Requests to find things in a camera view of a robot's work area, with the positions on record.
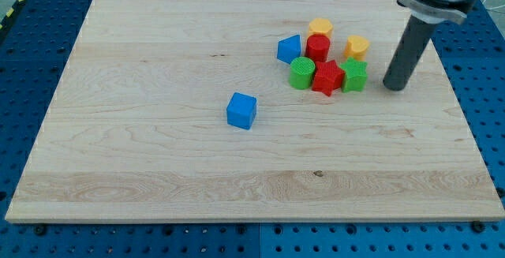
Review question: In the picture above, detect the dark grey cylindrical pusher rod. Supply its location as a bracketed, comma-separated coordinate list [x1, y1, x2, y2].
[383, 15, 436, 91]

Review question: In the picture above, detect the green star block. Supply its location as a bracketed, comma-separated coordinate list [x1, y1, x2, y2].
[340, 57, 368, 93]

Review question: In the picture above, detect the blue triangular prism block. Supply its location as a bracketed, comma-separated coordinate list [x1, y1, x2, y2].
[276, 35, 301, 64]

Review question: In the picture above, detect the yellow black hazard tape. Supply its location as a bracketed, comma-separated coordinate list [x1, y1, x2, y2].
[1, 0, 27, 32]

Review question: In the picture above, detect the blue cube block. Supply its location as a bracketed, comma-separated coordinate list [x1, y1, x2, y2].
[226, 92, 257, 129]

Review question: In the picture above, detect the yellow hexagon block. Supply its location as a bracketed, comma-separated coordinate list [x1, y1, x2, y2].
[308, 17, 334, 39]

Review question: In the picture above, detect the yellow heart block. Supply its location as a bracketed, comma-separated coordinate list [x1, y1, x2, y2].
[343, 35, 370, 61]

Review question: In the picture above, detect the green cylinder block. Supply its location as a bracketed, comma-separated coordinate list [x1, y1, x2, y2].
[289, 57, 316, 90]

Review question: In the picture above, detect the red cylinder block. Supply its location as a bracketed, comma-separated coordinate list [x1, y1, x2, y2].
[305, 35, 331, 62]

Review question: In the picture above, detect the light wooden board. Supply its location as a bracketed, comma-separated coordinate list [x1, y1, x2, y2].
[6, 0, 504, 224]

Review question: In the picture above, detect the red star block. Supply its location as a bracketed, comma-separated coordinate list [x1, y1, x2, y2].
[312, 60, 346, 96]

